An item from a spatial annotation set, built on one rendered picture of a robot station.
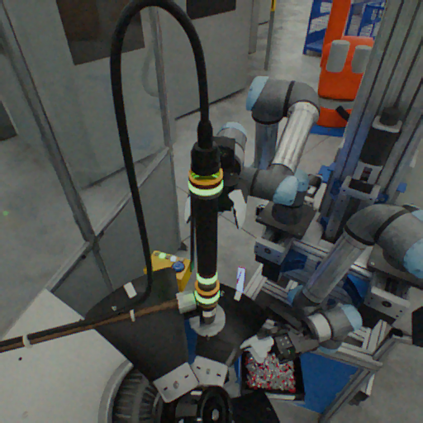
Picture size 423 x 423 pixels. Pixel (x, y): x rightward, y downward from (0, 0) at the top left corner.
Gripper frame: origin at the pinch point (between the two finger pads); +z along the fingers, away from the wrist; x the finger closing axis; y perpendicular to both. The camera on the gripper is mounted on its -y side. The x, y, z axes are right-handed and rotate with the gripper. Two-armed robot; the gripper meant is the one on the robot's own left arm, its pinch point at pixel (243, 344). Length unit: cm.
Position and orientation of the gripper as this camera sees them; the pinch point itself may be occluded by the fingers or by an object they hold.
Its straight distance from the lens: 95.7
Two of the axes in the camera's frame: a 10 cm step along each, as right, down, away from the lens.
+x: -0.2, 6.6, 7.5
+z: -9.5, 2.2, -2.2
